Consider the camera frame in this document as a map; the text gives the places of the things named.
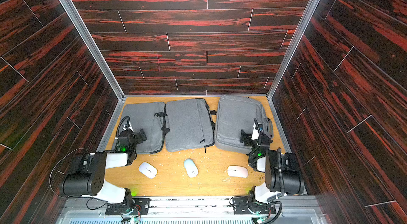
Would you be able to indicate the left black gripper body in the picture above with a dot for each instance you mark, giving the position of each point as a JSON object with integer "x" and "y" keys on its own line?
{"x": 138, "y": 135}

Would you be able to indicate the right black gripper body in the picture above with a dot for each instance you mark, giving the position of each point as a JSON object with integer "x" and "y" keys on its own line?
{"x": 247, "y": 138}

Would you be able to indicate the grey laptop bag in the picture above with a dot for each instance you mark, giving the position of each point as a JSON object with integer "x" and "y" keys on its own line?
{"x": 234, "y": 114}
{"x": 150, "y": 117}
{"x": 190, "y": 125}

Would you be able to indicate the pale blue computer mouse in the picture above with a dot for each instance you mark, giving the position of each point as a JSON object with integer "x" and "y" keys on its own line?
{"x": 190, "y": 167}

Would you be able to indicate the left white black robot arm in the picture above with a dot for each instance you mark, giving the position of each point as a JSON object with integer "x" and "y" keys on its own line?
{"x": 86, "y": 174}

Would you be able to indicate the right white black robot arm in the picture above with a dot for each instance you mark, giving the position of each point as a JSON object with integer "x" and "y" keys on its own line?
{"x": 282, "y": 172}

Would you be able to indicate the left white computer mouse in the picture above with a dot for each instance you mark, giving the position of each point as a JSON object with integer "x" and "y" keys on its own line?
{"x": 148, "y": 170}

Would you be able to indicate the right white pink computer mouse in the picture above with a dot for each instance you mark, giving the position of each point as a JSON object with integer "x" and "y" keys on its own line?
{"x": 237, "y": 171}

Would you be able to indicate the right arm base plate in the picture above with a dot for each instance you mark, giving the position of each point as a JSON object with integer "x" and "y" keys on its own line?
{"x": 244, "y": 205}

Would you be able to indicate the aluminium front rail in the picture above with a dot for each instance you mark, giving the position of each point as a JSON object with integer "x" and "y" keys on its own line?
{"x": 193, "y": 210}

